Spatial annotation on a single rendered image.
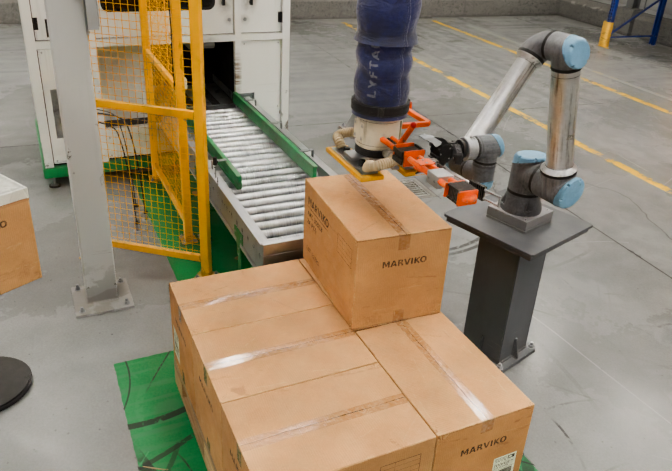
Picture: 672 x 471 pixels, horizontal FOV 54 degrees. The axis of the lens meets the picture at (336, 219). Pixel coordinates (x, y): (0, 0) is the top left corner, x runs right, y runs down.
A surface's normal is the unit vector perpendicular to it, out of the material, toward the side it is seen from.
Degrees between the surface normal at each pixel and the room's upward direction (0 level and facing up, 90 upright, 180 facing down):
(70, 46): 90
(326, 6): 89
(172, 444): 0
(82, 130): 91
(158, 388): 0
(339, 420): 0
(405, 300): 90
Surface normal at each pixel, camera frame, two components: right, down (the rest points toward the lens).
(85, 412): 0.05, -0.89
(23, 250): 0.80, 0.31
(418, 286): 0.36, 0.43
